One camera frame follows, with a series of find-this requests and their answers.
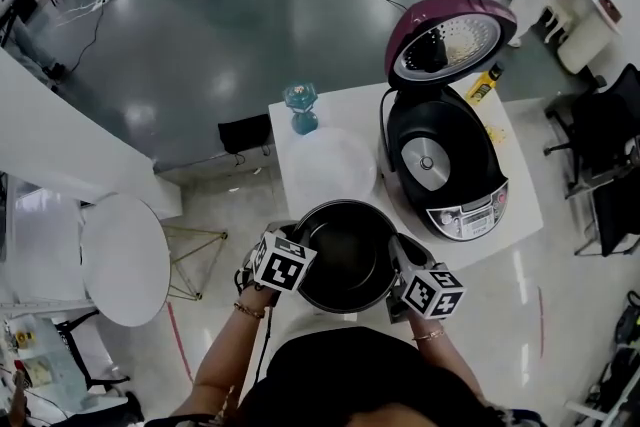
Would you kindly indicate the person's right forearm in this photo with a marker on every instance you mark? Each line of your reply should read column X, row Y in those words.
column 445, row 360

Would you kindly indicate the black metal rack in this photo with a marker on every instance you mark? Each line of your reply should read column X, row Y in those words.
column 85, row 355

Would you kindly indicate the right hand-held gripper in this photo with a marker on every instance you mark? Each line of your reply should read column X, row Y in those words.
column 432, row 292

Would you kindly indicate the teal lantern ornament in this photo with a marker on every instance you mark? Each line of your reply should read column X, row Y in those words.
column 302, row 110

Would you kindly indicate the pale yellow snack pieces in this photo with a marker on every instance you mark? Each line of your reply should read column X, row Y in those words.
column 498, row 135

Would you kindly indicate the white counter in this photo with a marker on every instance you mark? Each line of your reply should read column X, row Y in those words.
column 590, row 35

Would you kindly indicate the person's left forearm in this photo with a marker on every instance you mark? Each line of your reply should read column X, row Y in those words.
column 230, row 355

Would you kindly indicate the purple rice cooker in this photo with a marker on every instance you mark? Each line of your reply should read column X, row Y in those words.
column 440, row 140

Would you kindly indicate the person's black shirt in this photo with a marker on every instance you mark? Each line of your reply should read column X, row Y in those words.
column 360, row 380

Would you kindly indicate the black bag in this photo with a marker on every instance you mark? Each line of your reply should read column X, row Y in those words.
column 245, row 135

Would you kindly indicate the white perforated steamer tray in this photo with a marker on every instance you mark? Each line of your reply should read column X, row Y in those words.
column 330, row 170

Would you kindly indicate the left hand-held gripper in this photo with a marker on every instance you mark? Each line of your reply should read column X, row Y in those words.
column 282, row 265

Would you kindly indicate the black pot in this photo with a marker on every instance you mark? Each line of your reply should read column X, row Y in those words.
column 345, row 260

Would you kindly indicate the black office chair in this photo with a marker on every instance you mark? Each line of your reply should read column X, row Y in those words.
column 605, row 130
column 615, row 220

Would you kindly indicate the round white side table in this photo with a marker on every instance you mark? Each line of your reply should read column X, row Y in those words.
column 125, row 260

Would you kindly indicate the yellow oil bottle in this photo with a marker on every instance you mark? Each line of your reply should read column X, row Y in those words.
column 485, row 82

